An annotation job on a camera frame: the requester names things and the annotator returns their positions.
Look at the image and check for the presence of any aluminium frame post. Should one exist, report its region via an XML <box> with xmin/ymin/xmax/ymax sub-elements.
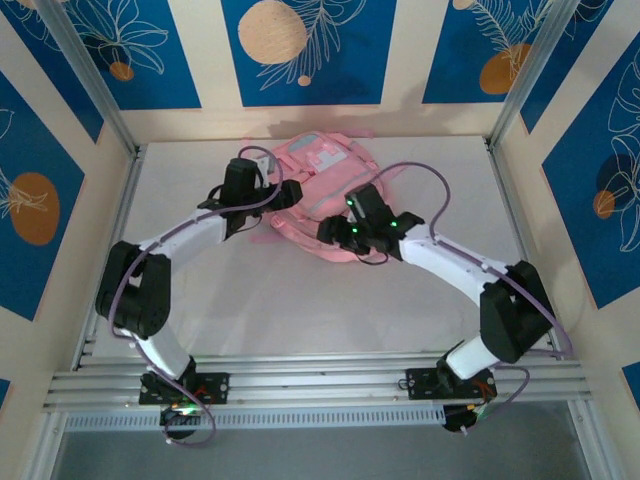
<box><xmin>489</xmin><ymin>0</ymin><xmax>584</xmax><ymax>151</ymax></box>
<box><xmin>37</xmin><ymin>0</ymin><xmax>140</xmax><ymax>155</ymax></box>

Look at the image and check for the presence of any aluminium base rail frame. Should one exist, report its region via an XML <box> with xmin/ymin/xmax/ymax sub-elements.
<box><xmin>42</xmin><ymin>352</ymin><xmax>594</xmax><ymax>415</ymax></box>

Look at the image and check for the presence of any aluminium table side rail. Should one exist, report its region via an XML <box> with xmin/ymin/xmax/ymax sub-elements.
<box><xmin>484</xmin><ymin>137</ymin><xmax>564</xmax><ymax>359</ymax></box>
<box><xmin>72</xmin><ymin>143</ymin><xmax>146</xmax><ymax>371</ymax></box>

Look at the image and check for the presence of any black base connector block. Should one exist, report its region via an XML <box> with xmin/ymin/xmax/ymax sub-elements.
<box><xmin>442</xmin><ymin>402</ymin><xmax>489</xmax><ymax>435</ymax></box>
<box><xmin>158</xmin><ymin>403</ymin><xmax>202</xmax><ymax>442</ymax></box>

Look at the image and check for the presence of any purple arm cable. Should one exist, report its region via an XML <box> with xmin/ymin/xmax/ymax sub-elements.
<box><xmin>107</xmin><ymin>144</ymin><xmax>286</xmax><ymax>449</ymax></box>
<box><xmin>372</xmin><ymin>162</ymin><xmax>576</xmax><ymax>436</ymax></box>

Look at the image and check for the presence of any grey slotted cable duct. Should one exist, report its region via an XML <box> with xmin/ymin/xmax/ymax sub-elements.
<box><xmin>64</xmin><ymin>403</ymin><xmax>447</xmax><ymax>432</ymax></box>

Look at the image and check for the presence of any pink student backpack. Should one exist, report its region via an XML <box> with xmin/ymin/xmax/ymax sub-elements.
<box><xmin>239</xmin><ymin>129</ymin><xmax>397</xmax><ymax>265</ymax></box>

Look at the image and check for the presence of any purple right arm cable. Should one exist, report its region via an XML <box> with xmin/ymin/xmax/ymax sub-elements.
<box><xmin>372</xmin><ymin>162</ymin><xmax>576</xmax><ymax>436</ymax></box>

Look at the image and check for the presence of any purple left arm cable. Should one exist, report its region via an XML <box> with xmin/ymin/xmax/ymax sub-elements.
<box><xmin>107</xmin><ymin>144</ymin><xmax>286</xmax><ymax>449</ymax></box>

